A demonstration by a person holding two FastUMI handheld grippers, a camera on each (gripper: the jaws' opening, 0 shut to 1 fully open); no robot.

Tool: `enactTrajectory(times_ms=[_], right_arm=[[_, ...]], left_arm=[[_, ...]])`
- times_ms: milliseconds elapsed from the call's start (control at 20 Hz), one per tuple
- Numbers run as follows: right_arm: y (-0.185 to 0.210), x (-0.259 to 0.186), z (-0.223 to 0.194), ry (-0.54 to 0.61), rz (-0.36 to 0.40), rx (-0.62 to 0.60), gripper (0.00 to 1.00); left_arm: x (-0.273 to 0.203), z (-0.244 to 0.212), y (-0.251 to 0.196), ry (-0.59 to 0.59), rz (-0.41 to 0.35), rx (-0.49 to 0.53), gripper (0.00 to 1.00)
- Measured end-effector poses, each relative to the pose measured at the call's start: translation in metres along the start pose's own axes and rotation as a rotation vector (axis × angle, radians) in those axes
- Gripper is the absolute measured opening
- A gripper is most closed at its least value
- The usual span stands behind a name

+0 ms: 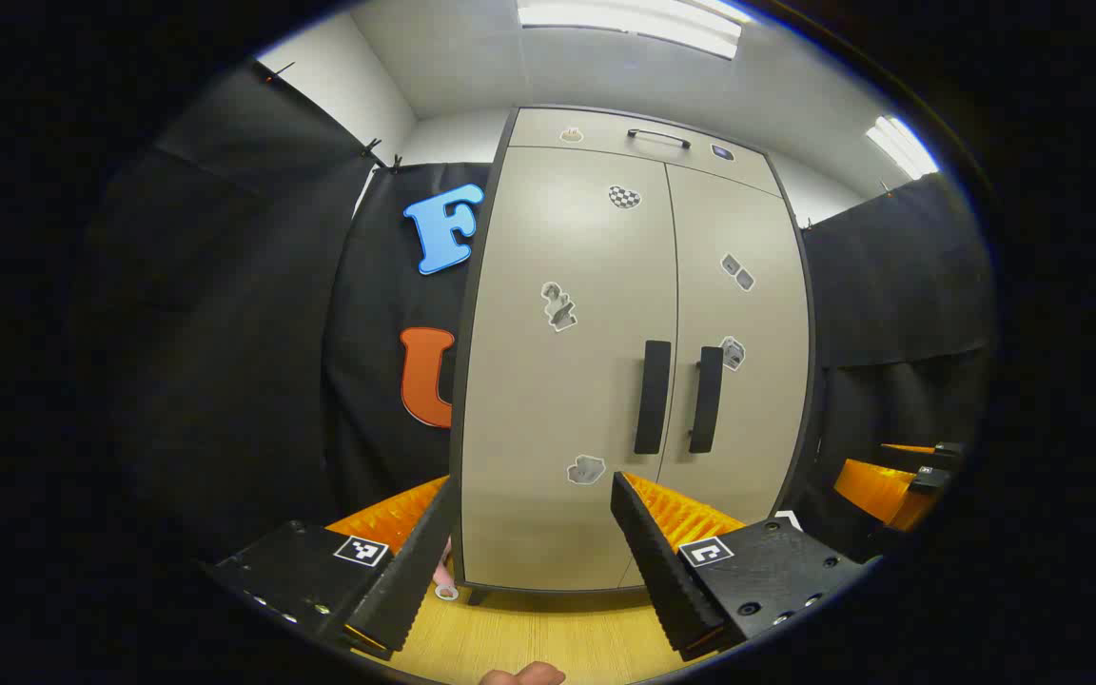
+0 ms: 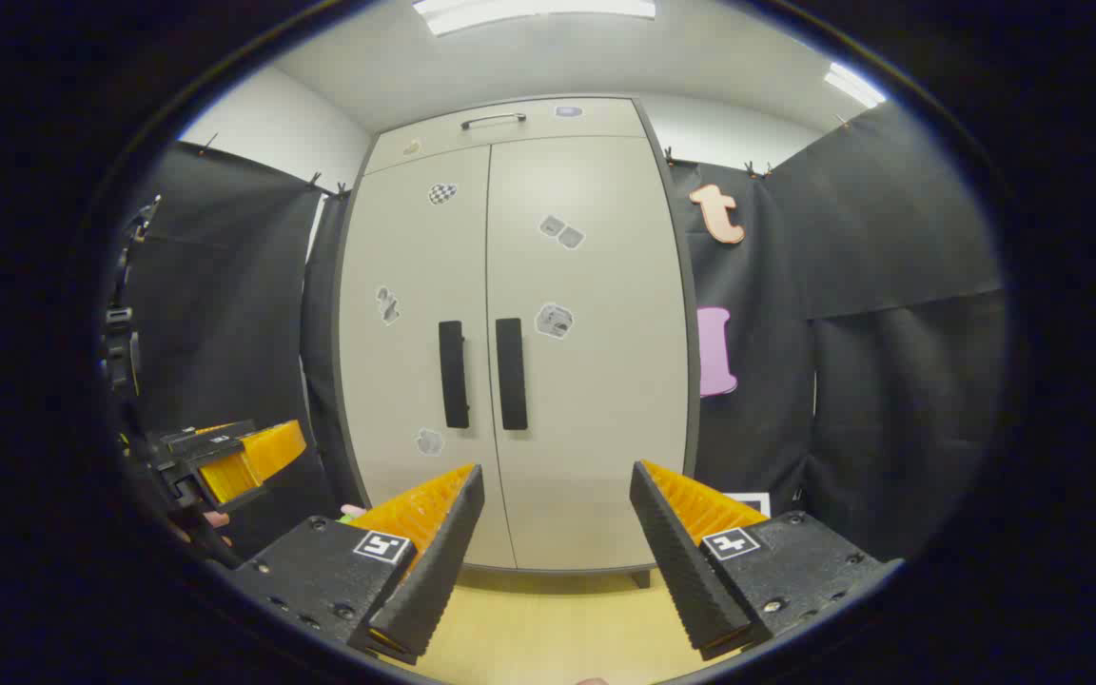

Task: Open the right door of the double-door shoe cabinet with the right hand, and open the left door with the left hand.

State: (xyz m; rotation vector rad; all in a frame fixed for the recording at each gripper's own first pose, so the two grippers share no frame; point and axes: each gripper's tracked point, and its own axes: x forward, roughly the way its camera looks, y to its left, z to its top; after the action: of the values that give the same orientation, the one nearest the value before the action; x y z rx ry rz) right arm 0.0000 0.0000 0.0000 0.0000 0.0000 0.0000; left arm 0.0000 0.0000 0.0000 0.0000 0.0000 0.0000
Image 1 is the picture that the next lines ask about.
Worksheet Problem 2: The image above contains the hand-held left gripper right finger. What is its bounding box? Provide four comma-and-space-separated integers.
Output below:
610, 470, 872, 662

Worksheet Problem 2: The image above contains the beige cabinet drawer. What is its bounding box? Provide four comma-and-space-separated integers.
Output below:
508, 108, 782, 198

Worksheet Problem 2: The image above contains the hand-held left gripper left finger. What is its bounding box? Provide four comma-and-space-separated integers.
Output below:
205, 474, 461, 662

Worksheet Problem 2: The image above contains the long ceiling light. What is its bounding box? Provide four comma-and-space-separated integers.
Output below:
867, 116, 939, 180
518, 0, 744, 60

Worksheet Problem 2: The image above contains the beige double-door shoe cabinet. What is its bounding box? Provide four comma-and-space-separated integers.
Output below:
448, 105, 820, 607

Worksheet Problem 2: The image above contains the beige shoe cabinet door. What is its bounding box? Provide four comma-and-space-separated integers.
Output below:
619, 164, 811, 586
460, 146, 680, 591

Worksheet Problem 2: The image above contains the black door handle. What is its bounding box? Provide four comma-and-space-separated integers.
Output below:
688, 345, 725, 455
634, 340, 673, 456

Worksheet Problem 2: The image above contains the small plush toy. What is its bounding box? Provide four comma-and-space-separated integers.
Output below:
436, 538, 460, 601

